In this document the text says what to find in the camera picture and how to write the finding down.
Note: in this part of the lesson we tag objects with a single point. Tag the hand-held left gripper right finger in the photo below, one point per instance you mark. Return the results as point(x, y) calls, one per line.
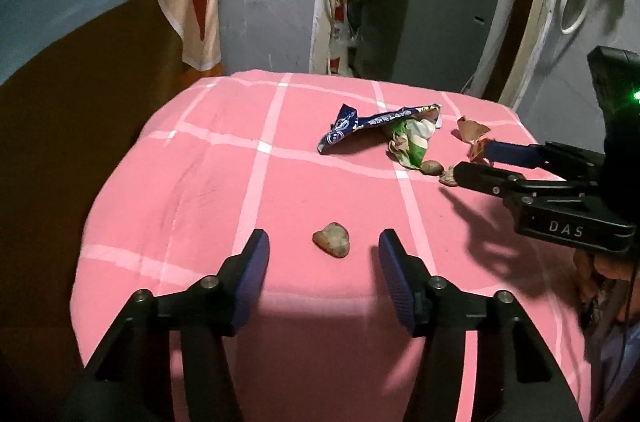
point(397, 272)

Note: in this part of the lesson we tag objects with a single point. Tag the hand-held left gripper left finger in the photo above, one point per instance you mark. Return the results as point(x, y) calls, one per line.
point(252, 272)

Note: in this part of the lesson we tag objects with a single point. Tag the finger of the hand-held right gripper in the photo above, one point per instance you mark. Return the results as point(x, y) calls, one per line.
point(510, 153)
point(482, 178)

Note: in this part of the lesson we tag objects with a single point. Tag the brown paper scrap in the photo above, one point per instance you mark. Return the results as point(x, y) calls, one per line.
point(472, 130)

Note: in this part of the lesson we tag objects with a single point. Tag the small brown stone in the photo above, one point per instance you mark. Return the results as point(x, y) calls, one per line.
point(430, 167)

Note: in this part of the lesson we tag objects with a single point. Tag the green white wrapper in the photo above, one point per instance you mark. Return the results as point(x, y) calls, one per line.
point(412, 142)

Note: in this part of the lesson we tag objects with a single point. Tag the blue snack wrapper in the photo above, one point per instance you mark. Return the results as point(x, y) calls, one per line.
point(360, 125)

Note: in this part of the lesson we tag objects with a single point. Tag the person's right hand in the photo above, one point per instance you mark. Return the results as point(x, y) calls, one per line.
point(597, 269)

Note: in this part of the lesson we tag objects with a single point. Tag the pink checked blanket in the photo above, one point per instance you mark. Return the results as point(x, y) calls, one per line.
point(210, 182)

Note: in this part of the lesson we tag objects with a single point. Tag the grey washing machine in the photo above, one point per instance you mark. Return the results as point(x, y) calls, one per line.
point(425, 22)

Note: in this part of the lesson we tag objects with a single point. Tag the red and white bag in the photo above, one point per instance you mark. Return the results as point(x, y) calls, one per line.
point(338, 32)

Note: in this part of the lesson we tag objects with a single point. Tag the brown cloth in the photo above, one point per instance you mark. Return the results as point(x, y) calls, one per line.
point(60, 162)

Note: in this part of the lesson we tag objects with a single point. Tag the wooden door frame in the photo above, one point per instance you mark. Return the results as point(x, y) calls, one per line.
point(325, 2)

